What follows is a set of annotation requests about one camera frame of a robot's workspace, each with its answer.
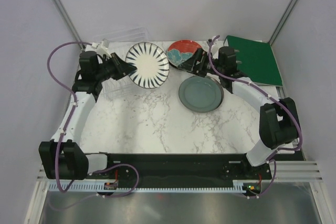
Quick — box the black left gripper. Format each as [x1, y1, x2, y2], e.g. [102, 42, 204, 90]
[94, 52, 137, 82]

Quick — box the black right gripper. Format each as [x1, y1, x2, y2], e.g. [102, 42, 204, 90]
[178, 48, 224, 78]

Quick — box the red and teal floral plate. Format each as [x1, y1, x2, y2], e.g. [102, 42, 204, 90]
[166, 39, 202, 68]

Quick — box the dark patterned rim plate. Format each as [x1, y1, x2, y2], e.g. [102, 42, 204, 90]
[169, 61, 192, 71]

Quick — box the white blue striped plate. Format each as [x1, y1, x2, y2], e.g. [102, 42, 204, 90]
[125, 42, 170, 89]

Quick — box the teal green plate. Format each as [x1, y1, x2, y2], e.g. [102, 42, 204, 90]
[178, 76, 219, 113]

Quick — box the brown rimmed cream plate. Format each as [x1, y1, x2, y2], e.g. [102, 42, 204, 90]
[209, 77, 224, 106]

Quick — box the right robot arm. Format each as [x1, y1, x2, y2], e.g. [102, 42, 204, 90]
[178, 46, 302, 179]

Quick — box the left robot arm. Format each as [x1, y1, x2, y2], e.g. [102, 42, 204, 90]
[38, 51, 137, 180]

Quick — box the white wire dish rack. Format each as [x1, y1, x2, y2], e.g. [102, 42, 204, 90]
[92, 27, 148, 100]

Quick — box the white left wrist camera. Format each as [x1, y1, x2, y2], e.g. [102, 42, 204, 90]
[91, 39, 110, 57]

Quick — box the green ring binder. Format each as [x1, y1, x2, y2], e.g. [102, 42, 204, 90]
[224, 35, 282, 87]

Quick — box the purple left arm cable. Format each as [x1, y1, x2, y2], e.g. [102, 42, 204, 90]
[46, 41, 140, 210]

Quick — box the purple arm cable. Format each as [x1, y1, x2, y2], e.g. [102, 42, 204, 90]
[207, 35, 305, 199]
[46, 41, 140, 210]

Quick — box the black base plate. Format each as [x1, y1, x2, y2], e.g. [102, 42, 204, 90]
[54, 153, 307, 189]

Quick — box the white cable duct left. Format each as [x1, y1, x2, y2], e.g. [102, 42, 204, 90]
[48, 179, 118, 193]

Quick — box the white cable duct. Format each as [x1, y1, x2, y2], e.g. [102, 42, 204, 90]
[48, 179, 118, 193]
[233, 180, 262, 194]

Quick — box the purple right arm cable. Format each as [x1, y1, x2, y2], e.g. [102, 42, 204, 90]
[207, 35, 305, 199]

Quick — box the white cable duct right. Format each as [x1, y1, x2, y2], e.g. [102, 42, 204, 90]
[233, 180, 262, 194]

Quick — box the aluminium frame rail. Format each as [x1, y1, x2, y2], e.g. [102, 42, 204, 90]
[36, 159, 325, 182]

